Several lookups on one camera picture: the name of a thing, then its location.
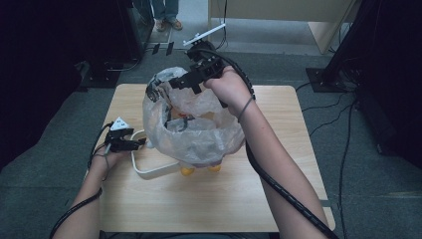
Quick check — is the person's right hand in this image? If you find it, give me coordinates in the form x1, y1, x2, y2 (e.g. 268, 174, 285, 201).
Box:
202, 65, 257, 119

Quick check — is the black hanging cable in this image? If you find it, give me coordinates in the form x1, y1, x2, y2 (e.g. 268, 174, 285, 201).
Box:
212, 0, 230, 52

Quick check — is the person's left hand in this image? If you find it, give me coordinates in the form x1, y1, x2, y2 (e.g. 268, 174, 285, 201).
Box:
89, 151, 129, 180

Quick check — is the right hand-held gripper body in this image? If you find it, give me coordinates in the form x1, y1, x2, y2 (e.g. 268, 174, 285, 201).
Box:
182, 23, 230, 82

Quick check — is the dark hair tie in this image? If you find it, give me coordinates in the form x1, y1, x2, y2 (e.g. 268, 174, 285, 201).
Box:
236, 95, 256, 122

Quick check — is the white trash bin with face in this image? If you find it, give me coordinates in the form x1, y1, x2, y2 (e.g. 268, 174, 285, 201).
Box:
145, 138, 223, 177

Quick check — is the beige wooden desk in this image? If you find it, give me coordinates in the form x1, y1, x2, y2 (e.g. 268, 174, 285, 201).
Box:
207, 0, 361, 56

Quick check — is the black stand pole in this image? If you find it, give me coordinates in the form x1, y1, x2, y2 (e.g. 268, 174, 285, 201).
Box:
322, 0, 376, 85

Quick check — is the black floor cable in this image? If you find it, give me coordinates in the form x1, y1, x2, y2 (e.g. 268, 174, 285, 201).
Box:
295, 81, 315, 95
337, 99, 356, 239
309, 103, 358, 137
301, 93, 353, 114

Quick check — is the black cabinet with glass door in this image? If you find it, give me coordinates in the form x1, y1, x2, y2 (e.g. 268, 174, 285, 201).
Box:
115, 0, 156, 63

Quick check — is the grey floor cable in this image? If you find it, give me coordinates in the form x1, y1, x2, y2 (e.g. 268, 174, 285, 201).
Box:
105, 57, 142, 73

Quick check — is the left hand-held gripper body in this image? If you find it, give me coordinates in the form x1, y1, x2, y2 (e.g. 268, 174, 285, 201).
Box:
105, 117, 135, 154

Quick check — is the black stand base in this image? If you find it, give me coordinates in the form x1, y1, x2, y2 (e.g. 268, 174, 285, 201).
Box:
79, 59, 122, 90
305, 67, 353, 94

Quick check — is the clear plastic bag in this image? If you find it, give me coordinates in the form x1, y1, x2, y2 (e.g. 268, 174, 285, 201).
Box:
141, 66, 247, 167

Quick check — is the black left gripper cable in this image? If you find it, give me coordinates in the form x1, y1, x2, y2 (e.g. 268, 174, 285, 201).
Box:
49, 121, 115, 239

